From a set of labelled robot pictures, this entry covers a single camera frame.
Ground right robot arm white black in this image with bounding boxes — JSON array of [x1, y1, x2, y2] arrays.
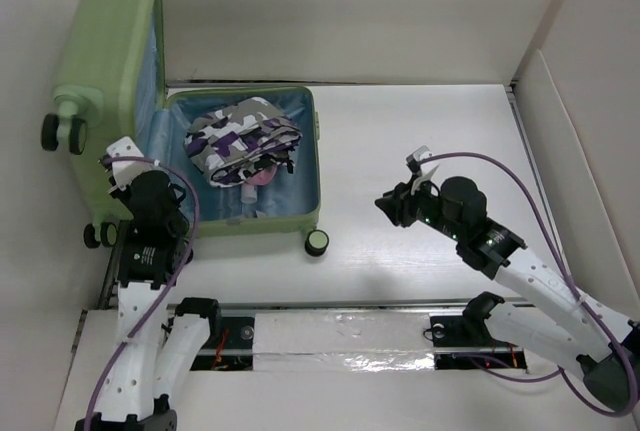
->
[[375, 177, 639, 413]]

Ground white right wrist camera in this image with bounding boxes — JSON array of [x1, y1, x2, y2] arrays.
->
[[406, 145, 439, 195]]

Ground purple grey camouflage garment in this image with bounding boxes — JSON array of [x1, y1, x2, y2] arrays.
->
[[184, 96, 303, 188]]

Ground metal base rail with foil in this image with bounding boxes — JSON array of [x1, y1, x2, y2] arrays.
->
[[190, 308, 528, 373]]

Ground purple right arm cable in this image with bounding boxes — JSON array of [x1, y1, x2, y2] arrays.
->
[[422, 152, 634, 420]]

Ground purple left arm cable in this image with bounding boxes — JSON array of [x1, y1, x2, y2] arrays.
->
[[84, 155, 201, 431]]

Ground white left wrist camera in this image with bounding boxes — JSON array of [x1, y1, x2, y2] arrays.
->
[[100, 136, 152, 193]]

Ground green suitcase with blue lining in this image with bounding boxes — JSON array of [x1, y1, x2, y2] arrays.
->
[[41, 0, 329, 257]]

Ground pink headphones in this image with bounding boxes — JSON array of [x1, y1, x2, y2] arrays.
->
[[246, 166, 278, 187]]

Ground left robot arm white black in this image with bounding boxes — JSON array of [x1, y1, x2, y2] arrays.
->
[[75, 152, 223, 430]]

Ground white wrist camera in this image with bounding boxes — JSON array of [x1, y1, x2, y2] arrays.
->
[[406, 145, 439, 195], [100, 136, 152, 193]]

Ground small white bottle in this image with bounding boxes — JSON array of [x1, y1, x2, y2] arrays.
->
[[241, 184, 258, 205]]

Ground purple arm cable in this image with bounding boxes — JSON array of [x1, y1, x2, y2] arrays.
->
[[422, 152, 634, 420], [84, 155, 201, 431]]

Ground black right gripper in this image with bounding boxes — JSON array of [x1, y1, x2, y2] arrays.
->
[[373, 175, 463, 242]]

